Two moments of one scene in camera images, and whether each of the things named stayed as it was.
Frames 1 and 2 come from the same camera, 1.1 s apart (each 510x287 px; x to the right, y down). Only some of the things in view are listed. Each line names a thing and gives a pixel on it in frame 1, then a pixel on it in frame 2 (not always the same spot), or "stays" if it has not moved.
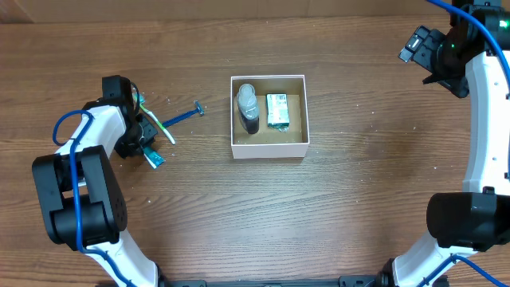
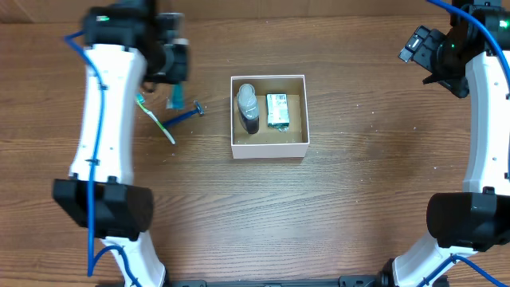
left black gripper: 125,150 to 179,67
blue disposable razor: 198,109 stays
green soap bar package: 277,112 stays
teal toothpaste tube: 156,159 to 176,100
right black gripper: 457,81 stays
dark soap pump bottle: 248,105 stays
